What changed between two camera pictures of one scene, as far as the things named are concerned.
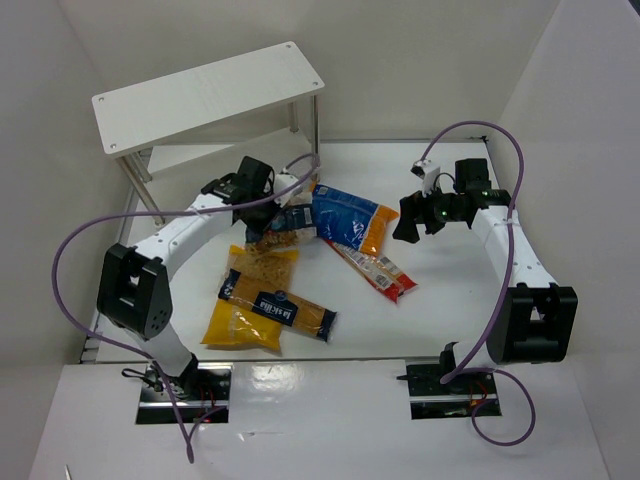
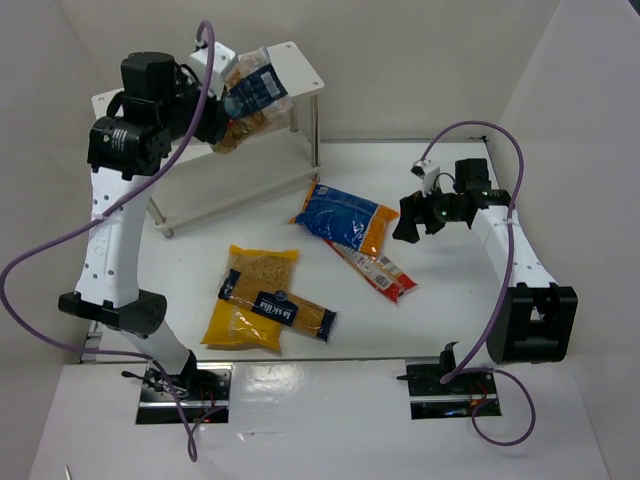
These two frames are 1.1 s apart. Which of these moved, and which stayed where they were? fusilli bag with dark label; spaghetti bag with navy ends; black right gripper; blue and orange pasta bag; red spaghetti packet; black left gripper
Moved: black left gripper; fusilli bag with dark label
Stayed: spaghetti bag with navy ends; red spaghetti packet; blue and orange pasta bag; black right gripper
